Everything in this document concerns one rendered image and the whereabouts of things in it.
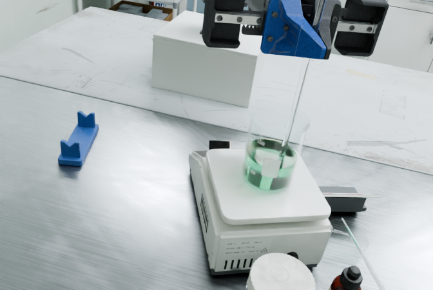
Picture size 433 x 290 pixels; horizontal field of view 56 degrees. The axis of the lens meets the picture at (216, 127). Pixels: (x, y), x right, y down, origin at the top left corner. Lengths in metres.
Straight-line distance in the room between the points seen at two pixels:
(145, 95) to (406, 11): 2.29
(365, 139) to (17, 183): 0.57
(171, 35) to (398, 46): 2.30
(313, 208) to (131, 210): 0.23
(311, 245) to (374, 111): 0.47
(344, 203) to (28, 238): 0.40
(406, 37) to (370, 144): 2.20
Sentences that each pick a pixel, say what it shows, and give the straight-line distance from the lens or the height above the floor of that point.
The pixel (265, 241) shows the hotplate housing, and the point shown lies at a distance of 0.44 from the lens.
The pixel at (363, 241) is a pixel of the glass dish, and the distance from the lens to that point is 0.55.
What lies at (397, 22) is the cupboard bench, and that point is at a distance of 2.89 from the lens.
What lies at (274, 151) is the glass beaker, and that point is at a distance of 0.41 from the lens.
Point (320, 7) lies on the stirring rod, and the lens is 0.38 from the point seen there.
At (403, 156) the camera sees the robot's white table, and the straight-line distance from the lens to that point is 0.77.
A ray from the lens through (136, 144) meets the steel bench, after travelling 0.65.
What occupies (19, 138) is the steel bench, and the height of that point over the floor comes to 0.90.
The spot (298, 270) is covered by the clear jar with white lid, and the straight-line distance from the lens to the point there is 0.40.
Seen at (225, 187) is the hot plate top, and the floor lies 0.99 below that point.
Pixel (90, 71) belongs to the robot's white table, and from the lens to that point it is 0.87.
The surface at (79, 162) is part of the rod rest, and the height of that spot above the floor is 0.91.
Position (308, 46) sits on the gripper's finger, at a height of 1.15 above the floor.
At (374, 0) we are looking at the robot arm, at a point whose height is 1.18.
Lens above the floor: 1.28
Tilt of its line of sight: 32 degrees down
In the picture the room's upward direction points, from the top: 8 degrees clockwise
